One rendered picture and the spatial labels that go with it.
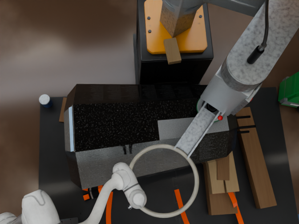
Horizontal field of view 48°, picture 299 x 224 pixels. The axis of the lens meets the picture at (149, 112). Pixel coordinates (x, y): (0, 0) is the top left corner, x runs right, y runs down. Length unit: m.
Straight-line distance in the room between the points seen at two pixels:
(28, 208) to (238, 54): 1.25
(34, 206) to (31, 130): 1.84
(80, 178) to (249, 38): 1.54
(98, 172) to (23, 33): 1.89
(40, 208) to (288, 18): 1.55
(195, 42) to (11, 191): 2.12
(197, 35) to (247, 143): 1.16
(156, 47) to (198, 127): 0.78
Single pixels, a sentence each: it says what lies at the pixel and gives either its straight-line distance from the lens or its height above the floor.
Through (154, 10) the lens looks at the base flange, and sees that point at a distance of 2.92.
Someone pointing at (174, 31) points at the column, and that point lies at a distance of 2.72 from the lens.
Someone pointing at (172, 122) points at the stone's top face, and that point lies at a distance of 2.48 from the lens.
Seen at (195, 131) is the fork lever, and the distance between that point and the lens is 2.37.
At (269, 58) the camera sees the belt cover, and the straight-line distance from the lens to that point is 1.81.
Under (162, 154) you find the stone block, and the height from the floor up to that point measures 0.77.
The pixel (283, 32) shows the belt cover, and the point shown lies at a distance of 1.90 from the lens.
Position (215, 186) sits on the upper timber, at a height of 0.25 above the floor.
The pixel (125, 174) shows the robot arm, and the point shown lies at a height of 1.27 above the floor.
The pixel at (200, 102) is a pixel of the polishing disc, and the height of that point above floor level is 0.89.
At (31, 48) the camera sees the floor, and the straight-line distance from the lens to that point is 3.76.
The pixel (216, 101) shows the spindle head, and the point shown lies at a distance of 2.12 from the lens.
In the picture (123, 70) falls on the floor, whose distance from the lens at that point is 3.52.
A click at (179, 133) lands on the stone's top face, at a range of 2.47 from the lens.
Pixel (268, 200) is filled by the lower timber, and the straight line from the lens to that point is 3.38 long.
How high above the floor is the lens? 3.26
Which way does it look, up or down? 75 degrees down
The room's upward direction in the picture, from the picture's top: 11 degrees clockwise
